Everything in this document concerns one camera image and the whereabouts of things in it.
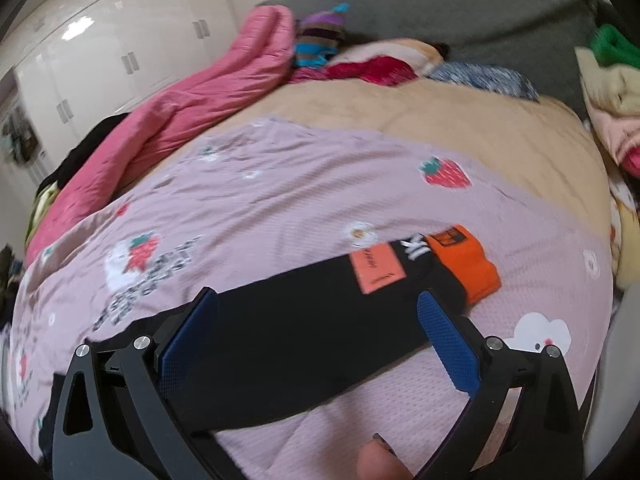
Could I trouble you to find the black sweater orange cuffs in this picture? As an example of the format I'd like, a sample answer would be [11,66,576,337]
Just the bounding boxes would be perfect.
[163,226,501,434]

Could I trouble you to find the right hand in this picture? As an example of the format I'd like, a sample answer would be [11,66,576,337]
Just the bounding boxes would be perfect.
[356,434,413,480]

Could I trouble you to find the olive green garment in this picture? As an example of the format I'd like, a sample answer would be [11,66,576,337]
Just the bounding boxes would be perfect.
[24,182,60,247]

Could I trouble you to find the pink strawberry print quilt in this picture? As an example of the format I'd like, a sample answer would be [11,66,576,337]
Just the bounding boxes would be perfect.
[9,118,612,460]

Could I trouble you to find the black garment on bed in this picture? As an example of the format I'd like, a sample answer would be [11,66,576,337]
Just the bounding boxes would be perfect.
[36,113,128,195]

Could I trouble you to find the hanging bags on door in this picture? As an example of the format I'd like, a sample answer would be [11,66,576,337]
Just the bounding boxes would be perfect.
[1,104,40,167]

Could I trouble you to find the cream folded blanket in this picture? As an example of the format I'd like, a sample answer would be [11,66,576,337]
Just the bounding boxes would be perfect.
[575,47,640,178]

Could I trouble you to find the blue floral fabric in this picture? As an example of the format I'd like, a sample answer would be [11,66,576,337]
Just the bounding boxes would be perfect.
[427,62,539,102]

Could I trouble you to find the white wardrobe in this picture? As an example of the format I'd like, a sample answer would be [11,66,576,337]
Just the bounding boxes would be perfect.
[12,0,241,126]

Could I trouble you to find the bright pink comforter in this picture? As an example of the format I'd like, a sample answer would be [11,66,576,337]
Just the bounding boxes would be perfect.
[25,6,296,266]

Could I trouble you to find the red garment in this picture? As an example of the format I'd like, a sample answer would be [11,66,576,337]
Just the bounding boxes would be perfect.
[288,56,418,87]

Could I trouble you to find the striped colourful garment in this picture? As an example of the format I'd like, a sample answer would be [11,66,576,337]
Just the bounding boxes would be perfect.
[294,3,349,68]

